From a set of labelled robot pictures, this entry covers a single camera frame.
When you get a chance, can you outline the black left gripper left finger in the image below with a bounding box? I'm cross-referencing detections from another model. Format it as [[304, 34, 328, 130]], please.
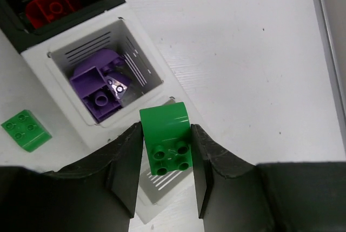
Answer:
[[1, 123, 143, 231]]

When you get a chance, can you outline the red round lego piece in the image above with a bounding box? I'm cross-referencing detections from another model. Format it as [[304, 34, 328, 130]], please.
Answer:
[[25, 0, 83, 29]]

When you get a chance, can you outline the green 2x2 lego brick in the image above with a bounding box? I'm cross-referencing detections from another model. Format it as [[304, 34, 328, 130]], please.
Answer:
[[1, 110, 52, 153]]

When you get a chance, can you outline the white slotted container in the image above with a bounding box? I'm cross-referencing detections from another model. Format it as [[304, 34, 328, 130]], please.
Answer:
[[21, 4, 206, 226]]

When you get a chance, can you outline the purple curved lego brick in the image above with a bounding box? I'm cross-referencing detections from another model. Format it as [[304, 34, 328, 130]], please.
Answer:
[[70, 49, 124, 123]]

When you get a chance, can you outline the purple flower lego brick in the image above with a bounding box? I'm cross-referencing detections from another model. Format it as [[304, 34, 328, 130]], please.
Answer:
[[105, 71, 132, 107]]

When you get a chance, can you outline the green sloped lego brick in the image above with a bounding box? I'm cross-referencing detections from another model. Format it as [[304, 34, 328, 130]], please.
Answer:
[[139, 102, 192, 176]]

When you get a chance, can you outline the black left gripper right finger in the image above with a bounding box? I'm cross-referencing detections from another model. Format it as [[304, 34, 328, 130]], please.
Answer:
[[191, 124, 345, 231]]

